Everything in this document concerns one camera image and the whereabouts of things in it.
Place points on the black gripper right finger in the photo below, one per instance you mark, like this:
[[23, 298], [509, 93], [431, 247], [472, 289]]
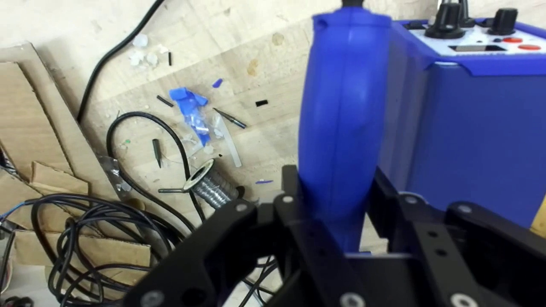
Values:
[[484, 255]]

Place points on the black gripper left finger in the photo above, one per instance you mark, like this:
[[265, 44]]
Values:
[[228, 255]]

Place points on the clear plastic bag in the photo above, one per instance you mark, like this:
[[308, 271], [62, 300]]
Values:
[[224, 141]]

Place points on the wooden workbench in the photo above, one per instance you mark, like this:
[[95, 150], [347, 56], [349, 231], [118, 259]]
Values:
[[257, 51]]

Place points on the black pointed tip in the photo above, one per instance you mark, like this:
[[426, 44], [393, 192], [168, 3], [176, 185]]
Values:
[[158, 151], [231, 117]]

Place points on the blue white small parts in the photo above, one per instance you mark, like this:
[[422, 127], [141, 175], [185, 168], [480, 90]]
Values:
[[190, 107]]

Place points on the blue rework station box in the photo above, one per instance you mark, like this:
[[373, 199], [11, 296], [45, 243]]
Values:
[[478, 129]]

